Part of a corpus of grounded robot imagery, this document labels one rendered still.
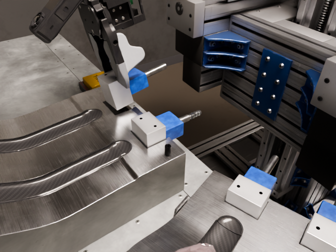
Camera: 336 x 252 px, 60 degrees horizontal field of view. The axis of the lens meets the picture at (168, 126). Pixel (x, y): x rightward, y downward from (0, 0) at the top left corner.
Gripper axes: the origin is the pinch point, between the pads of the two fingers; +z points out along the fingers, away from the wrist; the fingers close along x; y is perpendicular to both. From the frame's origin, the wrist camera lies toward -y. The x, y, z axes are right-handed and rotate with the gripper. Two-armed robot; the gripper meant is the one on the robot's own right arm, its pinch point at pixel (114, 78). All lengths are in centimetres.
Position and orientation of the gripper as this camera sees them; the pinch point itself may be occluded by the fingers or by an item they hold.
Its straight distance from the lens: 53.9
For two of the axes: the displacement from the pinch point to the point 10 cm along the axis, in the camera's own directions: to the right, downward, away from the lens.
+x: -5.7, -4.0, 7.2
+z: 1.9, 7.9, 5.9
